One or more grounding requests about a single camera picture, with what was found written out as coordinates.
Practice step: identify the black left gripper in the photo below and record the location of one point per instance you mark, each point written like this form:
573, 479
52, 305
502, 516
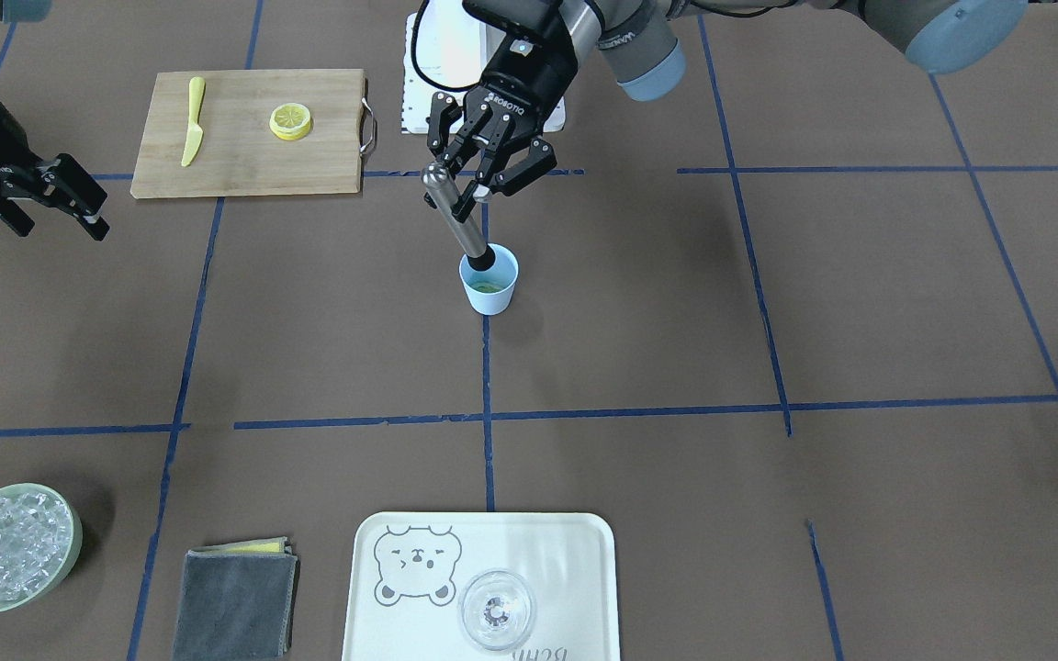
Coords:
522, 78

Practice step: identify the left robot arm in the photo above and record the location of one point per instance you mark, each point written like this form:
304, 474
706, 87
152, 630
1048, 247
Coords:
642, 47

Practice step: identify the light blue cup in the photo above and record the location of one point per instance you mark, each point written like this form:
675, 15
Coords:
504, 270

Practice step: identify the lemon slice on board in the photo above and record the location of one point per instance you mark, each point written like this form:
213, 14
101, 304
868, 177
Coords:
290, 121

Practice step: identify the yellow plastic knife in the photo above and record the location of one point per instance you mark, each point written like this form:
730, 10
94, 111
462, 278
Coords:
194, 133

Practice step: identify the bamboo cutting board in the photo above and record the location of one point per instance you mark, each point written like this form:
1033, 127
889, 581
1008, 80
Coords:
239, 156

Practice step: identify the green bowl of ice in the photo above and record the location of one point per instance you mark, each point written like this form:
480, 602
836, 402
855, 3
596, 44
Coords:
41, 536

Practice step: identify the cream bear tray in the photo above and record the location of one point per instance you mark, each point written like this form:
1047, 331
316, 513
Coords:
409, 572

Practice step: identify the grey folded cloth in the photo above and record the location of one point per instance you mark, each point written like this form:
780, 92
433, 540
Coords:
236, 601

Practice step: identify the clear wine glass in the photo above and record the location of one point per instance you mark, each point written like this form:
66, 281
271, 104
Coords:
497, 611

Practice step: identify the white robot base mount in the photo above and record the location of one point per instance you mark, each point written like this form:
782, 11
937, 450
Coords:
451, 51

